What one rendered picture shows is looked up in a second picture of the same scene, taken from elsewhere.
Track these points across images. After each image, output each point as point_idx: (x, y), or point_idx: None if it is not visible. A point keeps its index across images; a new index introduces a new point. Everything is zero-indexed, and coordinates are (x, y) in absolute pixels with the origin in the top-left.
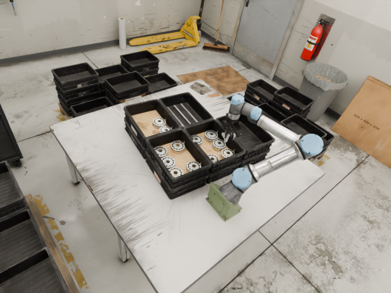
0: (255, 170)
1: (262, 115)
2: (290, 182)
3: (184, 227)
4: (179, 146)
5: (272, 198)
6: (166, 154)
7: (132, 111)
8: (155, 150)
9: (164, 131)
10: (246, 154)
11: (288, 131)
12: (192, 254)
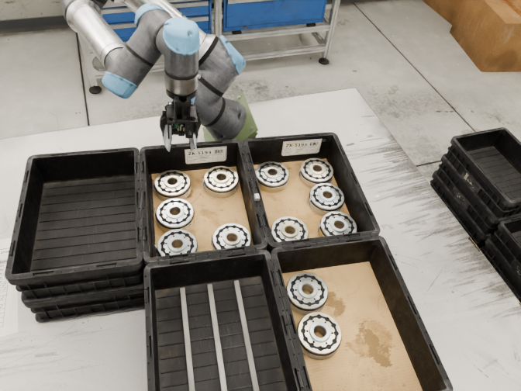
0: (206, 34)
1: (117, 46)
2: (55, 151)
3: None
4: (287, 225)
5: (126, 137)
6: (326, 213)
7: None
8: (350, 231)
9: (313, 284)
10: (132, 164)
11: (94, 14)
12: (308, 112)
